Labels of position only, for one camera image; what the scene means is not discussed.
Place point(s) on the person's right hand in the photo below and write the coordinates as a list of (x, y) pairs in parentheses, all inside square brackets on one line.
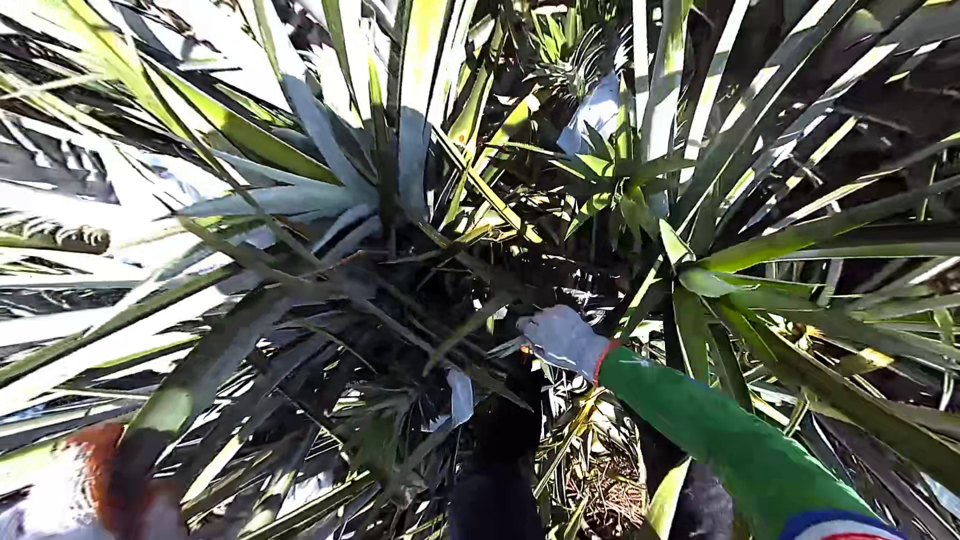
[(564, 337)]

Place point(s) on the person's left hand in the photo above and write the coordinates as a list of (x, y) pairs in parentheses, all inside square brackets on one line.
[(56, 495)]

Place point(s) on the person's right fingers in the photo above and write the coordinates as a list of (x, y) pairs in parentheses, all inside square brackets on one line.
[(534, 328)]

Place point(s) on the person's right forearm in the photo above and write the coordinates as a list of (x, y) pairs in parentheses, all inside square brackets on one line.
[(705, 420)]

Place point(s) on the narrow pale blue-white strip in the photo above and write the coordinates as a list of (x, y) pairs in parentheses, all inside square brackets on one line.
[(460, 397)]

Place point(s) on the pile of dry brown leaves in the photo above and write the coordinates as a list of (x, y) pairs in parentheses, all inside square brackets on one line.
[(604, 476)]

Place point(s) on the person's legs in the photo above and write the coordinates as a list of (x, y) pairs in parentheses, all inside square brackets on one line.
[(495, 487)]

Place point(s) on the small bright green pineapple plant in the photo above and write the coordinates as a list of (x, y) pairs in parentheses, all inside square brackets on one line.
[(600, 166)]

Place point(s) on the pale blue-white crumpled sheet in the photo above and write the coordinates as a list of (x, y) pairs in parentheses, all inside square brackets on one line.
[(598, 112)]

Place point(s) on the large green pineapple plant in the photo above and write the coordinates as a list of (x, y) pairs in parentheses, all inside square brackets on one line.
[(772, 251)]

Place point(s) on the spiky young pineapple fruit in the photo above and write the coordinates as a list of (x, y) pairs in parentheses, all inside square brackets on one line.
[(576, 71)]

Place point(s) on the large blue-green pineapple plant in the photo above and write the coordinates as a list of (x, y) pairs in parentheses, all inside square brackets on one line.
[(300, 201)]

